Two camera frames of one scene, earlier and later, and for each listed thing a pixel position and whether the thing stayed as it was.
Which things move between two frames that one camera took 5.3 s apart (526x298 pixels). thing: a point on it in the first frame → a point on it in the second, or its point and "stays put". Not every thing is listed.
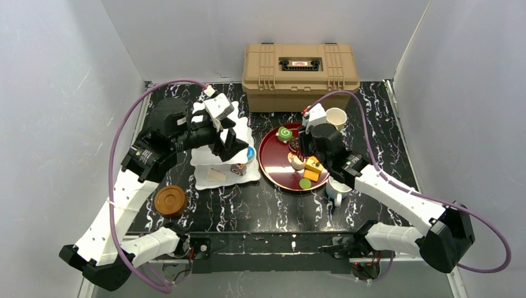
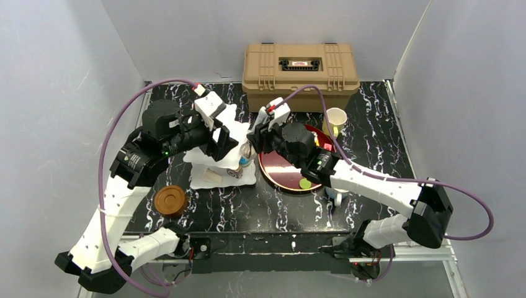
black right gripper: x=306 y=145 → x=258 y=139
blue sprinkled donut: x=250 y=153 → x=244 y=161
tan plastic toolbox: x=286 y=77 stays put
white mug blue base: x=337 y=190 stays put
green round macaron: x=305 y=184 stays put
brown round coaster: x=171 y=202 stays put
